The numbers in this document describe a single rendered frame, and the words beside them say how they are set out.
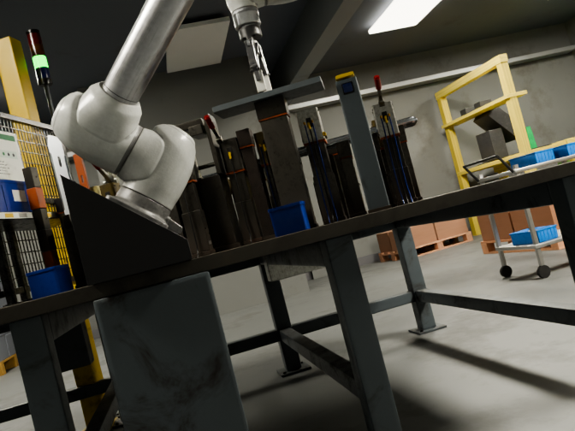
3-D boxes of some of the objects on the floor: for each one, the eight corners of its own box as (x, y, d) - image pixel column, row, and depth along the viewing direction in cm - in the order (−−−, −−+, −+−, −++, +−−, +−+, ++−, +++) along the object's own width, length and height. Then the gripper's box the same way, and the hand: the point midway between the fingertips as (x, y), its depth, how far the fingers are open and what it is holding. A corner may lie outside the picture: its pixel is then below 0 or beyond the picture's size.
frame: (434, 324, 337) (405, 210, 339) (661, 378, 179) (604, 166, 181) (-47, 469, 287) (-79, 336, 289) (-318, 724, 129) (-384, 426, 131)
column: (273, 518, 154) (210, 270, 156) (154, 561, 148) (90, 301, 150) (257, 476, 184) (204, 268, 186) (157, 510, 178) (104, 295, 180)
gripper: (250, 14, 190) (268, 84, 189) (267, 32, 210) (283, 96, 209) (228, 22, 191) (246, 91, 191) (247, 39, 212) (263, 102, 211)
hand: (263, 85), depth 200 cm, fingers open, 8 cm apart
